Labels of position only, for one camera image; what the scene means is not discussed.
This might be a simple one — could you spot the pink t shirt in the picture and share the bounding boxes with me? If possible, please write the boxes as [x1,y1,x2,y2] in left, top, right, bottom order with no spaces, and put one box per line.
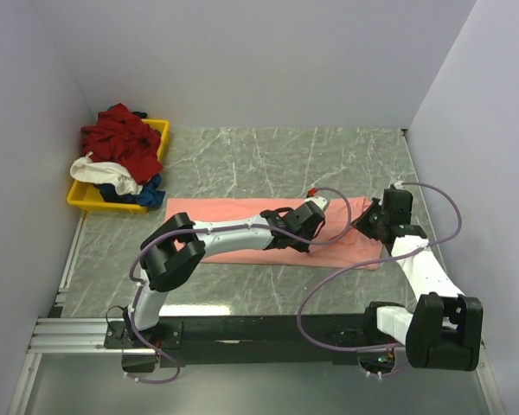
[165,198,382,268]

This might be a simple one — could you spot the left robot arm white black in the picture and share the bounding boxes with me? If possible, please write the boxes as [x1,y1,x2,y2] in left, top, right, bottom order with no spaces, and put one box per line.
[124,196,330,348]

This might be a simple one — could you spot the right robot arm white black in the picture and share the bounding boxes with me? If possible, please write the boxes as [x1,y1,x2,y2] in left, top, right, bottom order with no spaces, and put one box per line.
[352,182,484,372]

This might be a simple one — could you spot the black base beam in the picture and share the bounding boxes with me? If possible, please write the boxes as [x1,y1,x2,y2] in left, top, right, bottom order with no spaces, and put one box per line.
[104,314,394,373]

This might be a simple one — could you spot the blue t shirt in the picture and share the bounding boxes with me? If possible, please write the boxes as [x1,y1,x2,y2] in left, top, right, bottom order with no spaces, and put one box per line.
[94,174,165,208]

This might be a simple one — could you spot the white t shirt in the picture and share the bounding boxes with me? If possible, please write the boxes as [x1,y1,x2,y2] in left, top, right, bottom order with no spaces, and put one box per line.
[69,152,143,195]

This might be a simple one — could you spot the red t shirt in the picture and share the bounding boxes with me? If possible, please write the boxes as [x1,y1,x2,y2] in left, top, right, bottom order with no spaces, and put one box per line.
[80,104,163,185]

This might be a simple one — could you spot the yellow plastic bin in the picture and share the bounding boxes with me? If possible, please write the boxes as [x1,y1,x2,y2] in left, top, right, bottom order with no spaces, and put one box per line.
[66,118,170,214]

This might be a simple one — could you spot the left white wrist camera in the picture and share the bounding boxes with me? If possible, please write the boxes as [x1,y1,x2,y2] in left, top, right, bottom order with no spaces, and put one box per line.
[305,188,330,212]

